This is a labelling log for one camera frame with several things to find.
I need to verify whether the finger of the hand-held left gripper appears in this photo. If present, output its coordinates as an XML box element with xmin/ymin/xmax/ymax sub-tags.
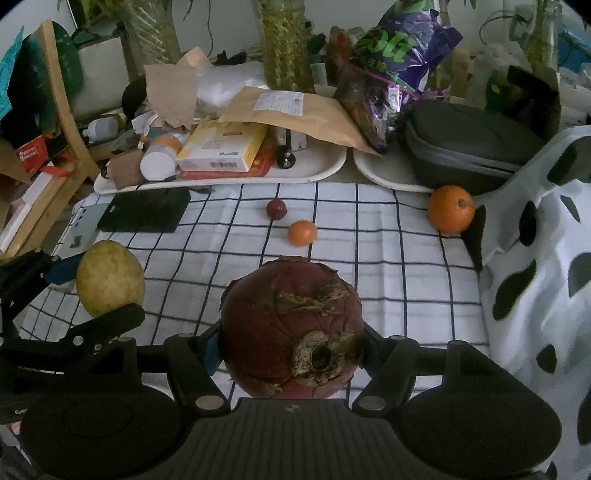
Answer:
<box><xmin>65</xmin><ymin>304</ymin><xmax>146</xmax><ymax>358</ymax></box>
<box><xmin>0</xmin><ymin>248</ymin><xmax>88</xmax><ymax>340</ymax></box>

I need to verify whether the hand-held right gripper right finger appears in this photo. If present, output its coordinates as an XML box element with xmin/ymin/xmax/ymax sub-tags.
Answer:
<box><xmin>351</xmin><ymin>323</ymin><xmax>502</xmax><ymax>411</ymax></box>

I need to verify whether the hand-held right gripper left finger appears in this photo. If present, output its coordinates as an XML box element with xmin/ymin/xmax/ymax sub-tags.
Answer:
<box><xmin>134</xmin><ymin>322</ymin><xmax>232</xmax><ymax>411</ymax></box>

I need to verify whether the yellow pear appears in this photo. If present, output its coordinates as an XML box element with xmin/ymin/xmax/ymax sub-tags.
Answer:
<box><xmin>75</xmin><ymin>240</ymin><xmax>146</xmax><ymax>318</ymax></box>

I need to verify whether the dark red pomegranate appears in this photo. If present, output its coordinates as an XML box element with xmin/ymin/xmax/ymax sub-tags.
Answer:
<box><xmin>221</xmin><ymin>256</ymin><xmax>365</xmax><ymax>400</ymax></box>

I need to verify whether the pale green smartphone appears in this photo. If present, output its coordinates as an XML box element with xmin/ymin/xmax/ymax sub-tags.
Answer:
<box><xmin>60</xmin><ymin>202</ymin><xmax>112</xmax><ymax>259</ymax></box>

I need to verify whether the long white box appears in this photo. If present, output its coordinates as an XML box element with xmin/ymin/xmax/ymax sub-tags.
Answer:
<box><xmin>0</xmin><ymin>173</ymin><xmax>54</xmax><ymax>252</ymax></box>

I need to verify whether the black flat pad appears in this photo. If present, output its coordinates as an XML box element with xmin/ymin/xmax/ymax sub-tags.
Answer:
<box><xmin>97</xmin><ymin>188</ymin><xmax>191</xmax><ymax>234</ymax></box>

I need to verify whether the checkered white tablecloth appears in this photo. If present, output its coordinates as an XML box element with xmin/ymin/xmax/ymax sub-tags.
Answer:
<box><xmin>46</xmin><ymin>182</ymin><xmax>492</xmax><ymax>402</ymax></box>

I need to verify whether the small brown cardboard box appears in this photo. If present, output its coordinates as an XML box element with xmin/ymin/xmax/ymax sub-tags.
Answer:
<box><xmin>108</xmin><ymin>150</ymin><xmax>144</xmax><ymax>190</ymax></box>

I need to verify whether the red cardboard box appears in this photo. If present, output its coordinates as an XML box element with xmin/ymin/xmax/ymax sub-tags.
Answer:
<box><xmin>16</xmin><ymin>135</ymin><xmax>63</xmax><ymax>174</ymax></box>

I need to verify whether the white round jar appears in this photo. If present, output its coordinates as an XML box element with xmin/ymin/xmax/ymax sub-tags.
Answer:
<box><xmin>140</xmin><ymin>144</ymin><xmax>177</xmax><ymax>182</ymax></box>

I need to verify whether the small white bottle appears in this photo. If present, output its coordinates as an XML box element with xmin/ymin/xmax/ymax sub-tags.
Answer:
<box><xmin>83</xmin><ymin>116</ymin><xmax>122</xmax><ymax>141</ymax></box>

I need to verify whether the small orange tangerine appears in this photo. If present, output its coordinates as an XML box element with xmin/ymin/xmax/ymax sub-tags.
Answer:
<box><xmin>288</xmin><ymin>220</ymin><xmax>318</xmax><ymax>246</ymax></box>

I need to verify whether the wooden chair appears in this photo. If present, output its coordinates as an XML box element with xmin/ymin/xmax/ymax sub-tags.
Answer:
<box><xmin>0</xmin><ymin>19</ymin><xmax>100</xmax><ymax>259</ymax></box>

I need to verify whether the cow print blanket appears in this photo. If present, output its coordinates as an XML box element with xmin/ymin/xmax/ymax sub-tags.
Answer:
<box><xmin>462</xmin><ymin>124</ymin><xmax>591</xmax><ymax>480</ymax></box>

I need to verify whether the large orange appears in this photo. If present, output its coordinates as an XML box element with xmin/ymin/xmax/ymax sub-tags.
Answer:
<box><xmin>428</xmin><ymin>185</ymin><xmax>475</xmax><ymax>234</ymax></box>

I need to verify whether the orange lid jar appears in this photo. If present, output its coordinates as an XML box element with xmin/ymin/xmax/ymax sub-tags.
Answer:
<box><xmin>150</xmin><ymin>134</ymin><xmax>183</xmax><ymax>155</ymax></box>

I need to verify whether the black round object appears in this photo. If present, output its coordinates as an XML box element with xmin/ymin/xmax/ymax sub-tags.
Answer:
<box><xmin>121</xmin><ymin>76</ymin><xmax>148</xmax><ymax>118</ymax></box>

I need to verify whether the white tray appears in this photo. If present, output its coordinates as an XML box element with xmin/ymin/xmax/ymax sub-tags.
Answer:
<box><xmin>93</xmin><ymin>138</ymin><xmax>348</xmax><ymax>195</ymax></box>
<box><xmin>353</xmin><ymin>148</ymin><xmax>435</xmax><ymax>192</ymax></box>

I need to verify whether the red flat box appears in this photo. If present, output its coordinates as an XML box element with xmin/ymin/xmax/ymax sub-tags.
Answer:
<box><xmin>182</xmin><ymin>138</ymin><xmax>278</xmax><ymax>178</ymax></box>

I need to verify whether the teal plastic bag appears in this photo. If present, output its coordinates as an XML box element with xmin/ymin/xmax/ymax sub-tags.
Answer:
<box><xmin>0</xmin><ymin>25</ymin><xmax>24</xmax><ymax>121</ymax></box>

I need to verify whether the white framed panel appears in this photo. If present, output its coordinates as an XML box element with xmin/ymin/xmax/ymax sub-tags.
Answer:
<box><xmin>76</xmin><ymin>34</ymin><xmax>132</xmax><ymax>121</ymax></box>

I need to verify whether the yellow white box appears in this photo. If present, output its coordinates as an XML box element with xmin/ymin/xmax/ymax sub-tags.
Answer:
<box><xmin>175</xmin><ymin>119</ymin><xmax>269</xmax><ymax>173</ymax></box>

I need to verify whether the dark green bag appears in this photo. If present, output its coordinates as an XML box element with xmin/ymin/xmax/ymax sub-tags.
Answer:
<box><xmin>21</xmin><ymin>21</ymin><xmax>84</xmax><ymax>139</ymax></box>

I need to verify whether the brown paper bag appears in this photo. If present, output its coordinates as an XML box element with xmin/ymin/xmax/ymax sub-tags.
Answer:
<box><xmin>143</xmin><ymin>46</ymin><xmax>213</xmax><ymax>132</ymax></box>

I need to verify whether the small silver box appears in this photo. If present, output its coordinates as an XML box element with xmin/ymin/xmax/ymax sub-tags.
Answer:
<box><xmin>277</xmin><ymin>127</ymin><xmax>309</xmax><ymax>152</ymax></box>

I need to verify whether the black zip case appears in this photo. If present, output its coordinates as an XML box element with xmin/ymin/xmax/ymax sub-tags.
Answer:
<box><xmin>399</xmin><ymin>99</ymin><xmax>548</xmax><ymax>195</ymax></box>

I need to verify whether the white plastic bag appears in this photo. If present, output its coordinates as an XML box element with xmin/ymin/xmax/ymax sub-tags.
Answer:
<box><xmin>196</xmin><ymin>61</ymin><xmax>271</xmax><ymax>116</ymax></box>

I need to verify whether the brown padded envelope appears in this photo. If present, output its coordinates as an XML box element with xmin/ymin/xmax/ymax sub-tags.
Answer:
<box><xmin>218</xmin><ymin>86</ymin><xmax>384</xmax><ymax>158</ymax></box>

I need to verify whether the wrapped plant trunk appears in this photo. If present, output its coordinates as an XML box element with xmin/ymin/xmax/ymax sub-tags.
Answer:
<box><xmin>122</xmin><ymin>0</ymin><xmax>181</xmax><ymax>65</ymax></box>
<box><xmin>256</xmin><ymin>0</ymin><xmax>317</xmax><ymax>93</ymax></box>

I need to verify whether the dark open box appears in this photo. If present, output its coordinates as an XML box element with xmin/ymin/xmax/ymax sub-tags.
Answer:
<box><xmin>485</xmin><ymin>65</ymin><xmax>561</xmax><ymax>137</ymax></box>

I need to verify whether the purple green foil bag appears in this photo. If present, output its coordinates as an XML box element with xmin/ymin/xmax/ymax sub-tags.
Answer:
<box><xmin>335</xmin><ymin>0</ymin><xmax>464</xmax><ymax>155</ymax></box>

